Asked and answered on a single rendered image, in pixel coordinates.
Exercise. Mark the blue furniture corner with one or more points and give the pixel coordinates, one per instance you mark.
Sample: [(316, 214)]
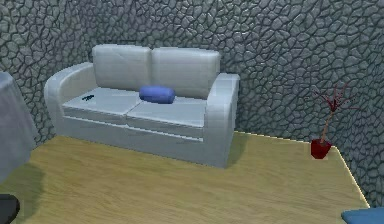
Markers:
[(365, 216)]

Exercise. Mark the blue pillow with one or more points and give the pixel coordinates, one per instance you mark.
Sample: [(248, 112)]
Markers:
[(157, 94)]

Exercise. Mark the white two-seat sofa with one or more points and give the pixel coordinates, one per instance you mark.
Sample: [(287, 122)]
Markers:
[(173, 133)]

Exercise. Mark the black round object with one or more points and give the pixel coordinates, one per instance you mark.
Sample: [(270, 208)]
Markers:
[(7, 208)]

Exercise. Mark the red house plant in pot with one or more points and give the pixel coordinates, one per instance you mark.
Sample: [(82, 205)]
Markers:
[(320, 148)]

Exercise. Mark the small black remote control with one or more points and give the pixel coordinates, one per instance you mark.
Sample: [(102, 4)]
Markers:
[(87, 97)]

